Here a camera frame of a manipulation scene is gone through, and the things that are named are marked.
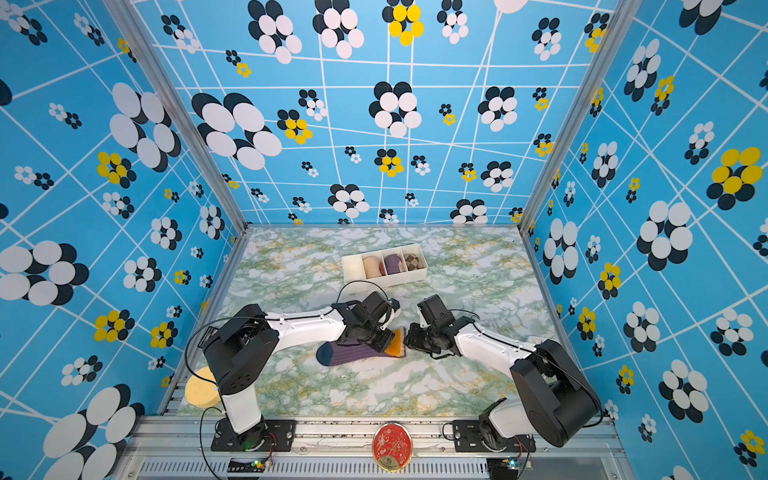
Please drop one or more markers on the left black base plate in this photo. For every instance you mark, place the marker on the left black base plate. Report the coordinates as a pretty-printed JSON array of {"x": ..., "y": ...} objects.
[{"x": 269, "y": 435}]

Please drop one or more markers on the green circuit board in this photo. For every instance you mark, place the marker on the green circuit board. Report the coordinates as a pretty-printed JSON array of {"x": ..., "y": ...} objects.
[
  {"x": 240, "y": 466},
  {"x": 506, "y": 468}
]

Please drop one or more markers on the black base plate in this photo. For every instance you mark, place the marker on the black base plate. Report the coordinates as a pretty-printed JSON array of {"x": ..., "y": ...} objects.
[
  {"x": 475, "y": 436},
  {"x": 269, "y": 435}
]

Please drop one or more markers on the brown patterned rolled sock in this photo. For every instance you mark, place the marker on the brown patterned rolled sock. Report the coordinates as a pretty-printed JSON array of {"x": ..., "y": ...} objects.
[{"x": 413, "y": 262}]

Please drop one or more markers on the yellow round sponge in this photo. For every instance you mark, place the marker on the yellow round sponge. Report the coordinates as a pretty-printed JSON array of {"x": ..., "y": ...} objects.
[{"x": 201, "y": 390}]

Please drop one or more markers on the left green circuit board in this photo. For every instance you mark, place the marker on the left green circuit board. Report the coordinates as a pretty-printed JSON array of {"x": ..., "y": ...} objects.
[{"x": 240, "y": 466}]

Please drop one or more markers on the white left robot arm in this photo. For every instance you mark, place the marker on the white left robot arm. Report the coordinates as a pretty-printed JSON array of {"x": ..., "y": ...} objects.
[{"x": 238, "y": 351}]

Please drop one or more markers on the aluminium front rail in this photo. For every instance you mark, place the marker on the aluminium front rail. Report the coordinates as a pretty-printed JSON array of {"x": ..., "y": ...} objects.
[{"x": 341, "y": 448}]

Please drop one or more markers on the white divided organizer tray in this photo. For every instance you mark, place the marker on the white divided organizer tray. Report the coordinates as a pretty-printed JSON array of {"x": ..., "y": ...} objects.
[{"x": 353, "y": 270}]

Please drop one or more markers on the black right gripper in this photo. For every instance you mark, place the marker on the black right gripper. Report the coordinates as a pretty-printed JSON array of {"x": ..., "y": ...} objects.
[{"x": 413, "y": 341}]

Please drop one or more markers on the right green circuit board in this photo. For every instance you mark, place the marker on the right green circuit board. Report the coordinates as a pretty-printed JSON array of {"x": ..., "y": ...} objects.
[{"x": 506, "y": 468}]

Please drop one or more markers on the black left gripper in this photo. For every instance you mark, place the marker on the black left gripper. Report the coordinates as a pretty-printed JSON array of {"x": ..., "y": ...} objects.
[{"x": 387, "y": 337}]

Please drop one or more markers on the purple striped sock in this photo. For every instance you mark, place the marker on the purple striped sock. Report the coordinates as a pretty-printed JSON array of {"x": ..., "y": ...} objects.
[{"x": 334, "y": 354}]

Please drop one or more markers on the purple rolled sock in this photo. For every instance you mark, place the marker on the purple rolled sock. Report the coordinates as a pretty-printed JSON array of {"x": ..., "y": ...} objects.
[{"x": 394, "y": 264}]

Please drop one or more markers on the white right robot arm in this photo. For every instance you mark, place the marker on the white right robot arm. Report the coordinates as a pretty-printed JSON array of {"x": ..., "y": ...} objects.
[{"x": 555, "y": 401}]

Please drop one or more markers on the red round badge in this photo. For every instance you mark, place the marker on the red round badge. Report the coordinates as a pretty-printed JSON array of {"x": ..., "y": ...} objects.
[{"x": 392, "y": 447}]

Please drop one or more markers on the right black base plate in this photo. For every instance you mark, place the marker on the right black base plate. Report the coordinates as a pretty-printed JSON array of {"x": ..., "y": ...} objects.
[{"x": 475, "y": 436}]

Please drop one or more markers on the pink rolled sock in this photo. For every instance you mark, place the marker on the pink rolled sock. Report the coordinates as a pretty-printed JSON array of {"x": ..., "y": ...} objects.
[{"x": 373, "y": 267}]

